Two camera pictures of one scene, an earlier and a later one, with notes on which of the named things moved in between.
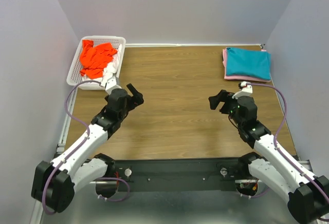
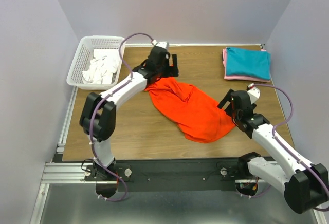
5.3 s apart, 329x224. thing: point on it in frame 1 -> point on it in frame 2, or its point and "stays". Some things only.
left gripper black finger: [133, 92] -> [175, 60]
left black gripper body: [130, 105] -> [160, 69]
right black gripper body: [230, 109] stays
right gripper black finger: [214, 100] -> [229, 110]
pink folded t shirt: [240, 77] stays
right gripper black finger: [223, 94] -> [226, 97]
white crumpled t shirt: [109, 71] stays
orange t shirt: [93, 58] -> [184, 106]
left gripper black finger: [138, 99] -> [171, 71]
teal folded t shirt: [252, 62] stays
